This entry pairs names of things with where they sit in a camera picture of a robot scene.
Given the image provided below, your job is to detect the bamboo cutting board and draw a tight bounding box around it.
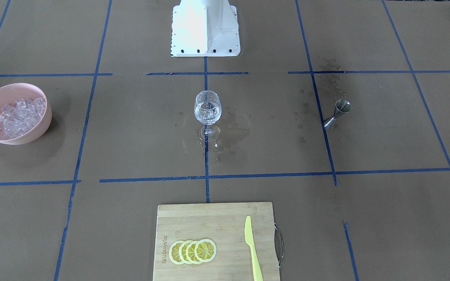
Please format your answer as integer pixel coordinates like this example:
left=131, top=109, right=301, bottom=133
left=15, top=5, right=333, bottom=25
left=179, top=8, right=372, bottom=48
left=152, top=202, right=280, bottom=281

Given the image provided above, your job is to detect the pile of ice cubes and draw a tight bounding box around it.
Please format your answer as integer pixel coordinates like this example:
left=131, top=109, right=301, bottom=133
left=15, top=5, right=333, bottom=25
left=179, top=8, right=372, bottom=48
left=0, top=97, right=47, bottom=140

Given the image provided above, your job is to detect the clear wine glass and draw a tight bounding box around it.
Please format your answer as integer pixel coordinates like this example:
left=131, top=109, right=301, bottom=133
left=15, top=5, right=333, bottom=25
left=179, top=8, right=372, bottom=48
left=194, top=90, right=222, bottom=142

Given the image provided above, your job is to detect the yellow plastic knife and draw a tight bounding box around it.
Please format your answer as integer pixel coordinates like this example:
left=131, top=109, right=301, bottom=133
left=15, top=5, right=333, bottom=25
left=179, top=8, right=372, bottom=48
left=243, top=215, right=264, bottom=281

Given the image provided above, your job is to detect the pink bowl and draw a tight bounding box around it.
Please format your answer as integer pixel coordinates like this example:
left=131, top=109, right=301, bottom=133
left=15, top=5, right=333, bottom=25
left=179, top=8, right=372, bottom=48
left=0, top=82, right=52, bottom=145

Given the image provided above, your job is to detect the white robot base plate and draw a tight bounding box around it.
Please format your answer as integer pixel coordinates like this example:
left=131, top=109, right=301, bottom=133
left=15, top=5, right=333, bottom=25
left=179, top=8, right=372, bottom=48
left=170, top=0, right=241, bottom=57

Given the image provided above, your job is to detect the clear ice cube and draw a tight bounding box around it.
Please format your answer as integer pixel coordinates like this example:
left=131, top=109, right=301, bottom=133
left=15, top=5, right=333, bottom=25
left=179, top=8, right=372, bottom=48
left=202, top=108, right=220, bottom=122

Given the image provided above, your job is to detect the steel jigger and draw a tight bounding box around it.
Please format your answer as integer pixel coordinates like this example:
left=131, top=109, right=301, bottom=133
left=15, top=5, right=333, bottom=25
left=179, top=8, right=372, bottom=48
left=323, top=99, right=352, bottom=130

